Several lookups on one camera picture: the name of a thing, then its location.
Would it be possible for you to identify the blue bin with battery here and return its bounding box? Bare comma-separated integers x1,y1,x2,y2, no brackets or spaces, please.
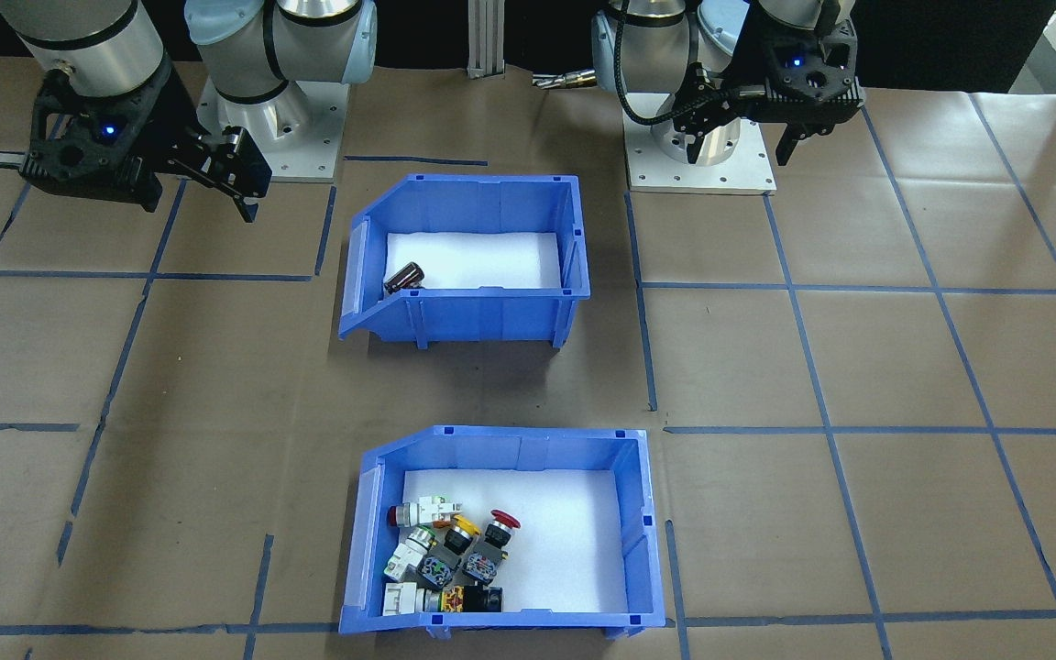
337,172,593,351

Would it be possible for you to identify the blue bin with switches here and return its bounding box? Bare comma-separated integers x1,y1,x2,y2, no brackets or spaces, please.
337,424,668,640

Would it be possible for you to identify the black switch yellow contact block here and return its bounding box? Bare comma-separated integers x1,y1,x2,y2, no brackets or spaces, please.
441,585,504,615

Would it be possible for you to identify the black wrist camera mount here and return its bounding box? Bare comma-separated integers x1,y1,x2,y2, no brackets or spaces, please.
748,78,866,127
19,151,164,210

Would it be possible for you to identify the black cylindrical battery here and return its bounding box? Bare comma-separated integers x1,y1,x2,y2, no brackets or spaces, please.
383,261,425,296

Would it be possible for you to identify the white switch block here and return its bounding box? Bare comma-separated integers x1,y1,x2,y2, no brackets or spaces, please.
382,581,445,618

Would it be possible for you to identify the red mushroom push button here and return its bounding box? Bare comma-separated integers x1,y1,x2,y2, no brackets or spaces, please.
462,509,523,588

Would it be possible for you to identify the white foam pad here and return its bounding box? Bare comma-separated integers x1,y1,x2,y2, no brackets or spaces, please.
385,231,562,292
402,469,630,613

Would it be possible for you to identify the white selector switch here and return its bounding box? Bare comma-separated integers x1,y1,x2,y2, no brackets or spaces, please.
383,527,437,585

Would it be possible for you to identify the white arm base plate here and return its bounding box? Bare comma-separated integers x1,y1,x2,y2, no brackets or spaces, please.
198,78,350,182
624,92,776,195

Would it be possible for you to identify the yellow push button switch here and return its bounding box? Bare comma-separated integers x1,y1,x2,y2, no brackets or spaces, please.
413,513,485,592

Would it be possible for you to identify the upright aluminium profile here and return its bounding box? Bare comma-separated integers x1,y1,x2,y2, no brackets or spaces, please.
467,0,508,81

